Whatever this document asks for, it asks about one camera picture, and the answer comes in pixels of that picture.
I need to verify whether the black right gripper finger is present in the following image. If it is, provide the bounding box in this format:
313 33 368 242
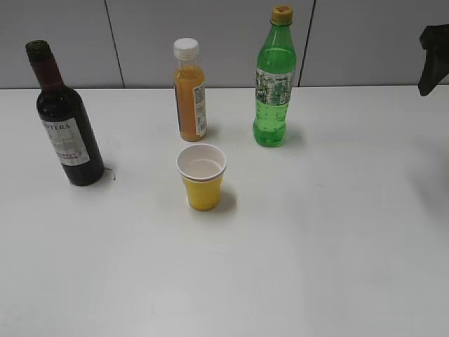
417 24 449 96

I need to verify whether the yellow paper cup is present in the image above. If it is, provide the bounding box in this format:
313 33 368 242
176 143 227 211

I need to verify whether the dark red wine bottle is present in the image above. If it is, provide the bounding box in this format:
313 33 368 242
25 40 105 186

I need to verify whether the green soda bottle yellow cap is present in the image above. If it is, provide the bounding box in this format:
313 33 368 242
253 5 297 147

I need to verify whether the orange juice bottle white cap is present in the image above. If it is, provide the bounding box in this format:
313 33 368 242
173 38 207 142

